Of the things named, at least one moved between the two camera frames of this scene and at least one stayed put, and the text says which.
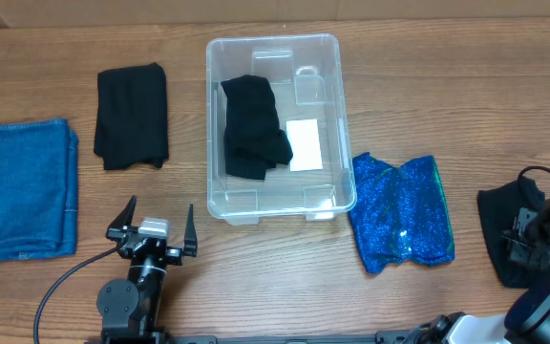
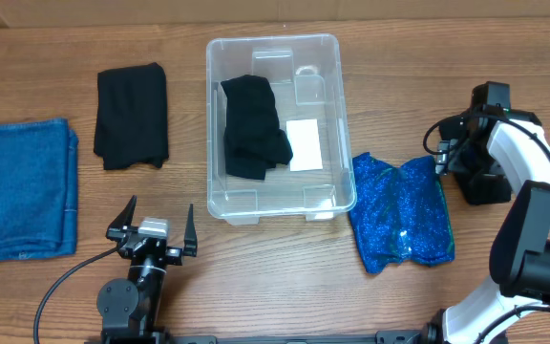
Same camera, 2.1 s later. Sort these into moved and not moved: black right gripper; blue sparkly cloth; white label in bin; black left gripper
Moved: black right gripper
Not moved: white label in bin; blue sparkly cloth; black left gripper
